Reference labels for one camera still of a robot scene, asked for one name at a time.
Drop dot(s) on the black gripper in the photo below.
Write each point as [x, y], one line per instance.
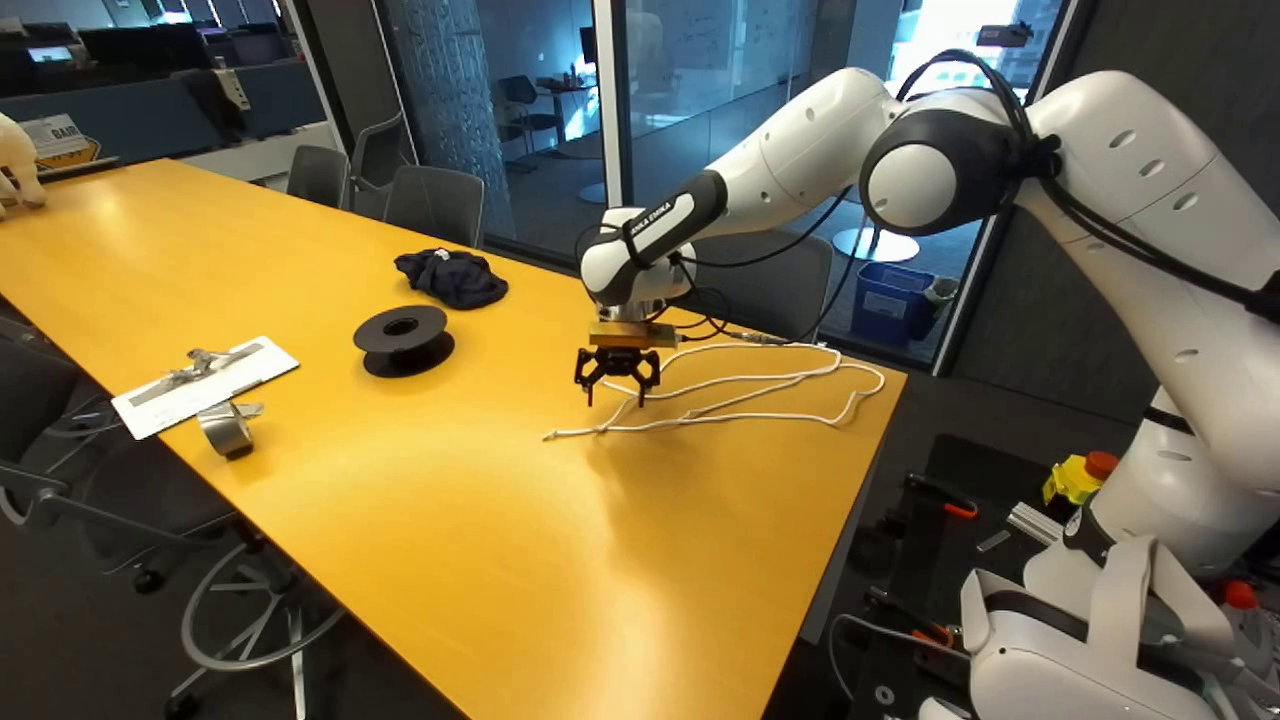
[625, 360]

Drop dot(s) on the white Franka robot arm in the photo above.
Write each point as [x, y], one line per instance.
[1145, 172]

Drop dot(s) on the wide grey chair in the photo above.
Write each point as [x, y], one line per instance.
[784, 285]

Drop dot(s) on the black crumpled cloth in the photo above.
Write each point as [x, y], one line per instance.
[452, 280]

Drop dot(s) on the black filament spool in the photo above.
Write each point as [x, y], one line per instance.
[403, 351]

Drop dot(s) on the white round table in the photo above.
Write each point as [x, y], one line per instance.
[881, 246]

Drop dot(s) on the small grey chair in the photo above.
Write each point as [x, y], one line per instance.
[317, 172]

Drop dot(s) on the small metal tape roll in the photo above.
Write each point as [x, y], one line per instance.
[228, 433]

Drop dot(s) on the metal tool on sheet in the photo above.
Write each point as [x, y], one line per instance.
[203, 360]

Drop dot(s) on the yellow red emergency stop button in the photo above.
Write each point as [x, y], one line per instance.
[1070, 481]

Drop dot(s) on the white VR headset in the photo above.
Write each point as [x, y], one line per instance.
[1054, 664]

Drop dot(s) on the black office chair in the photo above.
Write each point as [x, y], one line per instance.
[34, 401]

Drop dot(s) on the labelled cardboard box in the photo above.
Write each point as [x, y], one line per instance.
[58, 139]

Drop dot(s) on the white plush toy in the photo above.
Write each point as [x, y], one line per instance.
[18, 162]

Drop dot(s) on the red cap bottle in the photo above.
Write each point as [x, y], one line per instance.
[1240, 593]

